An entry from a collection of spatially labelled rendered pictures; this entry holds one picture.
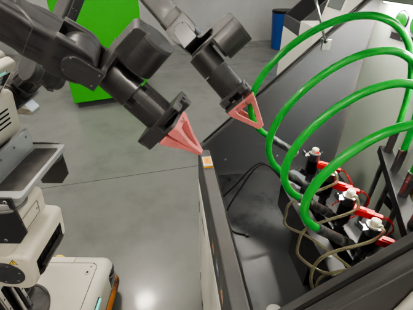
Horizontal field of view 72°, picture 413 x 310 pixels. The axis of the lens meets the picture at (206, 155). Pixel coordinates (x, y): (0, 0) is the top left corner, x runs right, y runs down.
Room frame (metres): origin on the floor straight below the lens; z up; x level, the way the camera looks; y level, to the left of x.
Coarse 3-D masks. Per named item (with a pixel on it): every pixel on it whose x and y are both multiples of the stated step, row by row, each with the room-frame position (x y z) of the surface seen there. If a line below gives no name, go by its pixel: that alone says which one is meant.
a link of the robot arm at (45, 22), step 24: (0, 0) 0.39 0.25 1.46; (24, 0) 0.43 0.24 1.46; (0, 24) 0.39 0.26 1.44; (24, 24) 0.39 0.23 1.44; (48, 24) 0.41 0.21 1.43; (72, 24) 0.45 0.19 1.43; (24, 48) 0.39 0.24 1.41; (48, 48) 0.40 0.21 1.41; (72, 48) 0.40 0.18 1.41; (96, 48) 0.44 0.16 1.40
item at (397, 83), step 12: (372, 84) 0.43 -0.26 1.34; (384, 84) 0.43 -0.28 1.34; (396, 84) 0.43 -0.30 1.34; (408, 84) 0.43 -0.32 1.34; (348, 96) 0.43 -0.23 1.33; (360, 96) 0.42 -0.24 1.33; (336, 108) 0.42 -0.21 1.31; (324, 120) 0.42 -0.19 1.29; (312, 132) 0.42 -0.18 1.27; (300, 144) 0.41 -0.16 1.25; (288, 156) 0.41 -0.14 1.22; (288, 168) 0.41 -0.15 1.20; (288, 180) 0.42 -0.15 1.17; (408, 180) 0.45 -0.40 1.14; (288, 192) 0.41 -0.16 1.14; (408, 192) 0.44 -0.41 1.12; (312, 204) 0.42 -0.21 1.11; (324, 216) 0.42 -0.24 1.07
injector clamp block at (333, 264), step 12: (300, 192) 0.64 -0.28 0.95; (300, 204) 0.55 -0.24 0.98; (288, 216) 0.56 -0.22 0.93; (300, 216) 0.51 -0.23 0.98; (312, 216) 0.51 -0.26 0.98; (300, 228) 0.49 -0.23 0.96; (324, 240) 0.43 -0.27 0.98; (288, 252) 0.52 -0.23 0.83; (300, 252) 0.47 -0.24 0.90; (312, 252) 0.42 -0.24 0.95; (324, 252) 0.40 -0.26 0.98; (348, 252) 0.40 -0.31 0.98; (300, 264) 0.45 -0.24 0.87; (312, 264) 0.41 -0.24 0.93; (324, 264) 0.37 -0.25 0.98; (336, 264) 0.37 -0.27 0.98; (300, 276) 0.44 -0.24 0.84
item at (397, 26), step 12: (360, 12) 0.59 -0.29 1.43; (372, 12) 0.60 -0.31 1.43; (324, 24) 0.58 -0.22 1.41; (336, 24) 0.59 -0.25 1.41; (396, 24) 0.60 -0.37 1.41; (300, 36) 0.58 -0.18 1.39; (408, 36) 0.61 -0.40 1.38; (288, 48) 0.58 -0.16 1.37; (408, 48) 0.61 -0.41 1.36; (276, 60) 0.57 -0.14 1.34; (264, 72) 0.57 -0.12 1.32; (408, 72) 0.62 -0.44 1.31; (408, 96) 0.61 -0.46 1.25; (252, 108) 0.57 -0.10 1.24; (252, 120) 0.57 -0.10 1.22; (396, 120) 0.62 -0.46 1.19; (264, 132) 0.57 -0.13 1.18
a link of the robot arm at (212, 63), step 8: (208, 40) 0.62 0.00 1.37; (200, 48) 0.62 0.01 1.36; (208, 48) 0.60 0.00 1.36; (192, 56) 0.62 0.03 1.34; (200, 56) 0.59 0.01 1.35; (208, 56) 0.59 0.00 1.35; (216, 56) 0.60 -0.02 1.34; (224, 56) 0.61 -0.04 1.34; (192, 64) 0.61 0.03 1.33; (200, 64) 0.59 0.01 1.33; (208, 64) 0.59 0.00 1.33; (216, 64) 0.59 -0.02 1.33; (200, 72) 0.60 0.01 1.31; (208, 72) 0.59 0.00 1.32
